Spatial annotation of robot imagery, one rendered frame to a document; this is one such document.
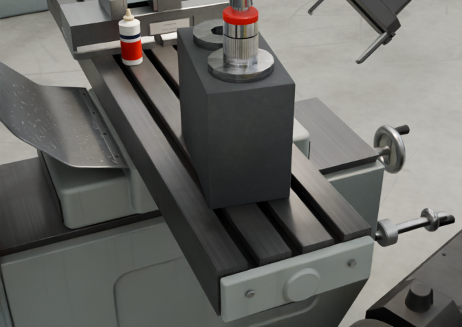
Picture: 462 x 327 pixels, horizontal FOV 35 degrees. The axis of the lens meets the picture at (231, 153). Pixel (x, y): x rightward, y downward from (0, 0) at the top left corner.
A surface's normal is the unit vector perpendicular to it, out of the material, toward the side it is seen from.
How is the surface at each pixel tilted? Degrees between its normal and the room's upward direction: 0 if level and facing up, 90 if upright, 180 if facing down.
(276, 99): 90
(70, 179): 0
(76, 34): 90
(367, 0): 59
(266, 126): 90
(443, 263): 0
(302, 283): 90
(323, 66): 0
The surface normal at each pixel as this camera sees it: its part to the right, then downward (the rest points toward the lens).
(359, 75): 0.00, -0.84
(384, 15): 0.06, 0.04
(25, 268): 0.39, 0.50
